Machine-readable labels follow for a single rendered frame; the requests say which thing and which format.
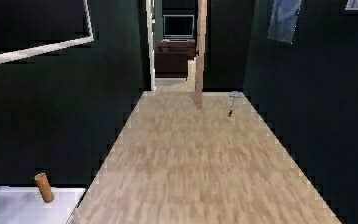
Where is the dark brown television cabinet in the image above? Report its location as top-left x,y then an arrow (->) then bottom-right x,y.
154,39 -> 197,79

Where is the grey spatula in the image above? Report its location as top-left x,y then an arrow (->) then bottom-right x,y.
227,90 -> 243,118

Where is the brown wooden room door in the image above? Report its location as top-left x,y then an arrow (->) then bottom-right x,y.
194,0 -> 209,110

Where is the grey television set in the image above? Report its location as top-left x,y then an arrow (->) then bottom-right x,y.
162,14 -> 196,42

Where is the blue hanging cloth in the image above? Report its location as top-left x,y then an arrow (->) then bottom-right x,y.
266,0 -> 303,45

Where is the brown cylinder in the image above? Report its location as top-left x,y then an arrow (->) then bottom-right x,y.
33,172 -> 55,204

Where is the white table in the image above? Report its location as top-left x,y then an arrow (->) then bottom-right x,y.
0,186 -> 87,224

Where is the white framed window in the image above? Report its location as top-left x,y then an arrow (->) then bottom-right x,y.
344,0 -> 358,12

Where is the white door frame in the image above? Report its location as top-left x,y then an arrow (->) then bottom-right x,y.
145,0 -> 157,92

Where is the white framed wall picture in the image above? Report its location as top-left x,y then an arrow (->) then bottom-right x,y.
0,0 -> 95,68

